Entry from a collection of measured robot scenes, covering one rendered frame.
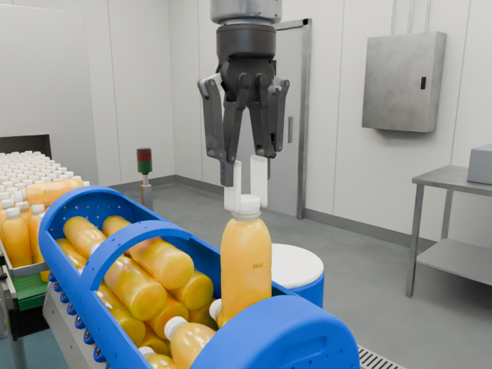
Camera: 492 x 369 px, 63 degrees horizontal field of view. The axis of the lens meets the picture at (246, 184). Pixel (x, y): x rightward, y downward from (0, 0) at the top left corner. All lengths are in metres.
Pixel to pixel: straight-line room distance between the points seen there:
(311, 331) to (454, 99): 3.42
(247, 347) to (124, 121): 5.65
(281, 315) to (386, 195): 3.68
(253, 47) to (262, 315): 0.32
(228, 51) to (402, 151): 3.59
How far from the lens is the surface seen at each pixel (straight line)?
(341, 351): 0.61
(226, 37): 0.50
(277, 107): 0.55
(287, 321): 0.51
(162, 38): 6.43
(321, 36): 4.50
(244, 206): 0.54
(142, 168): 1.75
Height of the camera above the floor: 1.51
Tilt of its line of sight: 13 degrees down
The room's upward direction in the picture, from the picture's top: straight up
